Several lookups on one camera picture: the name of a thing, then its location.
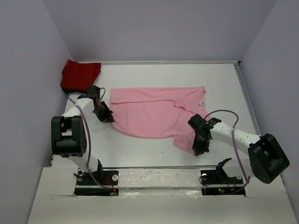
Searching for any pink t shirt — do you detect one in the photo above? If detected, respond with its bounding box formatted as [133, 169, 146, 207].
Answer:
[110, 86, 207, 154]

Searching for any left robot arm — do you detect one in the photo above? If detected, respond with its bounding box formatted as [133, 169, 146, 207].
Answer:
[51, 85, 114, 188]

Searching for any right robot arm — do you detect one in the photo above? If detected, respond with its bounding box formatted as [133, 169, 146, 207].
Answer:
[188, 114, 290, 184]

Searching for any red folded t shirt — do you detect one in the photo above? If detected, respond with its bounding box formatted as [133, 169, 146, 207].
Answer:
[60, 60, 101, 93]

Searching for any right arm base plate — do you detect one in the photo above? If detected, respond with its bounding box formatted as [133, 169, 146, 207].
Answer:
[199, 169, 246, 196]

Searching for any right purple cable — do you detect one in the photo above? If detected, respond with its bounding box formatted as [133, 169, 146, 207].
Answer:
[204, 109, 252, 194]

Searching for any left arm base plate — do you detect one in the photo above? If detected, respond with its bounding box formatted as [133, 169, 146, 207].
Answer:
[73, 169, 119, 196]

